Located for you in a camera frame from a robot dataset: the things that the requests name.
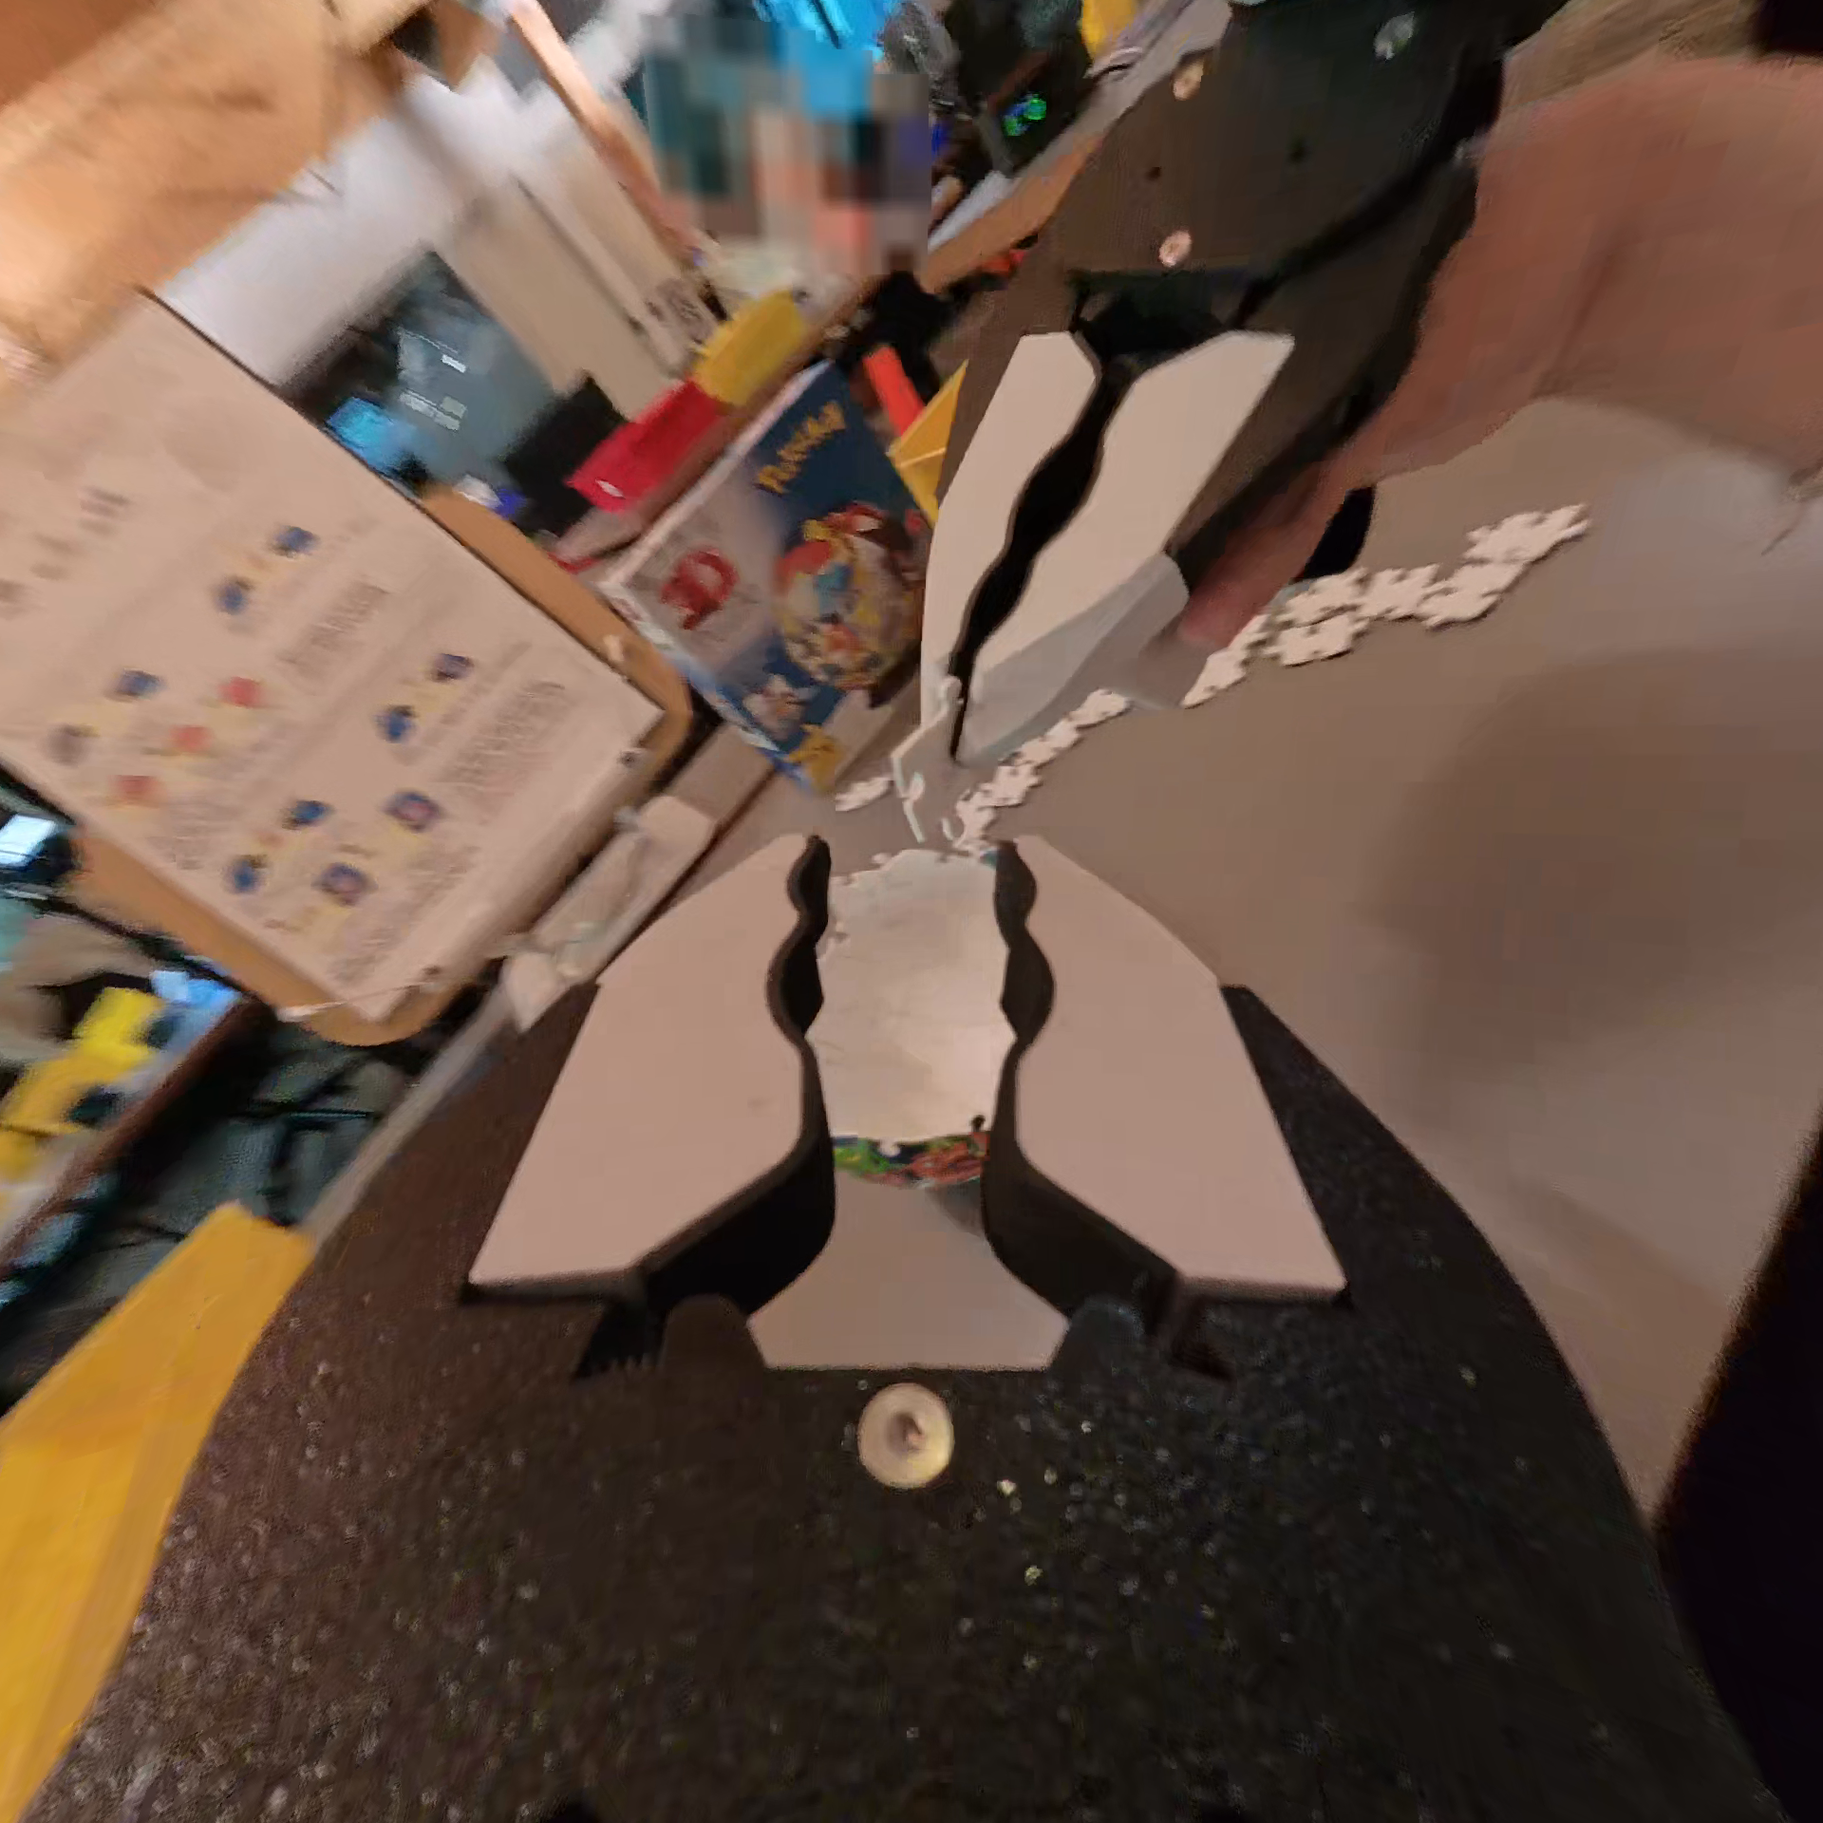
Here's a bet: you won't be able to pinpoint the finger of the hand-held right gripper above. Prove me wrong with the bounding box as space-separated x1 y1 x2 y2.
956 329 1298 765
922 334 1104 702

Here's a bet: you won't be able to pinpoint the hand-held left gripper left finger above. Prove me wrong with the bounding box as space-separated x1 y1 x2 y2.
467 833 841 1303

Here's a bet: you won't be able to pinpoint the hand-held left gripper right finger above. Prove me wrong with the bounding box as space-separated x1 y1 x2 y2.
986 833 1351 1309

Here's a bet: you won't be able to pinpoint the colourful puzzle ball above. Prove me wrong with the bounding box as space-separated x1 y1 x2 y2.
818 845 1031 1187

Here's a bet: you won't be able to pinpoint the blue puzzle box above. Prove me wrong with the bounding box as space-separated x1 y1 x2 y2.
606 359 945 794

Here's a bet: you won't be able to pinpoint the scattered white puzzle pieces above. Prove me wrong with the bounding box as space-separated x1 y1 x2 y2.
834 505 1589 856

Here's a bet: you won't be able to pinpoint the person's right hand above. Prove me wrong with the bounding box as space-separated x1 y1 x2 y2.
1178 56 1823 647

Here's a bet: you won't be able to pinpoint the white stand with flat base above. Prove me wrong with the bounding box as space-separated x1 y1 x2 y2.
501 794 716 1031

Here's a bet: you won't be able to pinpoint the red box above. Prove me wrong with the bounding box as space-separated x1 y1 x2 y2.
567 382 736 513

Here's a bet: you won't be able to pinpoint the cardboard board with instruction sheet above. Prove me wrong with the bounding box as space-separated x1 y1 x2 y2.
0 291 694 1045

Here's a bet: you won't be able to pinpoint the yellow plastic bin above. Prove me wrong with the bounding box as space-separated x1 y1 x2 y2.
0 1202 319 1823

